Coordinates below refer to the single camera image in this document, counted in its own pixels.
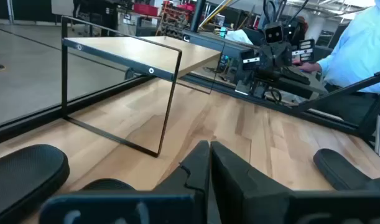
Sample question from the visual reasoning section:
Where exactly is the black metal table frame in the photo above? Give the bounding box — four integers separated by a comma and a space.
0, 68, 380, 147

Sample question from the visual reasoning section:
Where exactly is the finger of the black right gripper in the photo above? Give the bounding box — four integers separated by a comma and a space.
241, 49, 262, 72
291, 39, 315, 63

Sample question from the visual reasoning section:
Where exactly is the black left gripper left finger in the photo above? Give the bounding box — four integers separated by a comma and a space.
152, 139, 211, 224

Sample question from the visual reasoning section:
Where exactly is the person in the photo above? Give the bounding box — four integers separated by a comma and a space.
297, 0, 380, 125

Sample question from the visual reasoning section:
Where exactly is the red storage rack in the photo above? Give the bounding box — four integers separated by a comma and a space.
160, 1, 196, 39

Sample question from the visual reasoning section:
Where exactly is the black pole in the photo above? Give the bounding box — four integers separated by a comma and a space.
189, 0, 206, 32

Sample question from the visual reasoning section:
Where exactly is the black slide sandal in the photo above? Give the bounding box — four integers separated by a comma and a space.
0, 144, 70, 224
313, 148, 380, 192
80, 178, 136, 192

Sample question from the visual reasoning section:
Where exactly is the black cabinet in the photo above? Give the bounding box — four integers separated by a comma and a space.
72, 0, 119, 37

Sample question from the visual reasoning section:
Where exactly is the person's hand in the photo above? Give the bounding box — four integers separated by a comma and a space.
297, 61, 323, 74

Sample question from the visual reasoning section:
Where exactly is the grey desk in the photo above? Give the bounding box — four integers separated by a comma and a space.
182, 29, 265, 62

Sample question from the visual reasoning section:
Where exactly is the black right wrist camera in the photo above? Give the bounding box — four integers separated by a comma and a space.
263, 22, 284, 44

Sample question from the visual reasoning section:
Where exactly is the white bag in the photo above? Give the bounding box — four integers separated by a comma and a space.
225, 29, 254, 45

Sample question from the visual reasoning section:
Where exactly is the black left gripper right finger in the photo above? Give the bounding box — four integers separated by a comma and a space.
210, 141, 292, 224

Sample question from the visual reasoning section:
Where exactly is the wooden shelf black metal frame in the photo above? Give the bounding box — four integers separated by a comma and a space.
60, 15, 222, 158

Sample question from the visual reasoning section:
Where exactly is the red crate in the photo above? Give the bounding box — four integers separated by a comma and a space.
132, 2, 159, 17

